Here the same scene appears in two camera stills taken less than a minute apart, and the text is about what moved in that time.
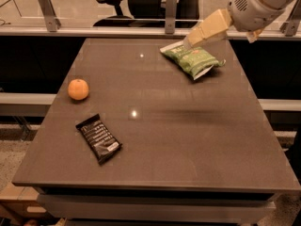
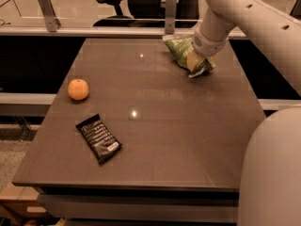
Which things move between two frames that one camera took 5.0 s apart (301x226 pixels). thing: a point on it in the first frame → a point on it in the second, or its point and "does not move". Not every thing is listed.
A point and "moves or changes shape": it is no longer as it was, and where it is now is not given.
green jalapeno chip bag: x=193 y=60 moves or changes shape
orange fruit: x=78 y=89 does not move
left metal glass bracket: x=52 y=22 does not move
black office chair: x=145 y=8 does not move
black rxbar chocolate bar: x=99 y=138 does not move
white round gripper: x=250 y=11 → x=208 y=47
